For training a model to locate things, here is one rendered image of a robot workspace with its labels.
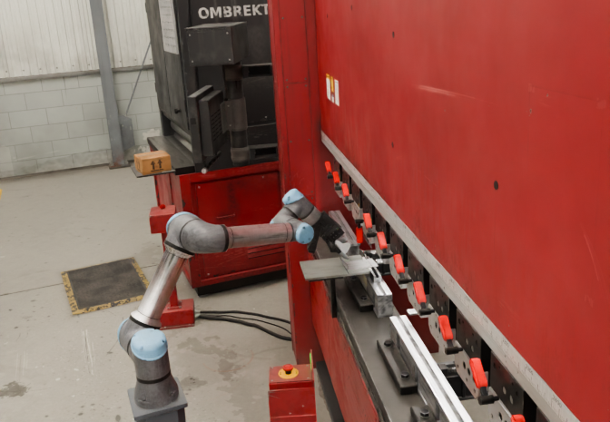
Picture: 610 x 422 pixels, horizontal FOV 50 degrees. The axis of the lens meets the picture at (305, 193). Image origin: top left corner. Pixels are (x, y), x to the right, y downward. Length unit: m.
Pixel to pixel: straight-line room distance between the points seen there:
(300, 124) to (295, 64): 0.31
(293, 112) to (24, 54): 6.13
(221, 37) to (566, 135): 2.59
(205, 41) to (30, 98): 5.89
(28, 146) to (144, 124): 1.52
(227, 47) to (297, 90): 0.43
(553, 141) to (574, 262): 0.19
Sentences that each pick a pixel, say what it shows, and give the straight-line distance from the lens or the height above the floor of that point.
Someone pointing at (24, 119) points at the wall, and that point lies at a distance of 9.22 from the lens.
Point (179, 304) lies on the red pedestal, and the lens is 4.56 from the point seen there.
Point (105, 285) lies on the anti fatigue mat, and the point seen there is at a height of 0.01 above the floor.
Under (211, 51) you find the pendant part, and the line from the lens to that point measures 3.48.
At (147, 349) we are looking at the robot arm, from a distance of 2.27.
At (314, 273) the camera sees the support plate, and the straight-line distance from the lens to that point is 2.65.
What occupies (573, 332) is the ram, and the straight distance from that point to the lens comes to 1.13.
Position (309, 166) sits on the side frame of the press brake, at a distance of 3.45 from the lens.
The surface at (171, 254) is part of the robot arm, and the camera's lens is 2.36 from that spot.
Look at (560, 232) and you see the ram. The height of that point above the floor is 1.69.
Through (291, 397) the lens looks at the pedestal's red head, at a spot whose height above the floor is 0.78.
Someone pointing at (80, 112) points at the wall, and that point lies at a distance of 9.22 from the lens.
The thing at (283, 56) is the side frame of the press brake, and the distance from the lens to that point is 3.34.
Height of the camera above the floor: 2.07
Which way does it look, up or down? 17 degrees down
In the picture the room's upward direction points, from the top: 3 degrees counter-clockwise
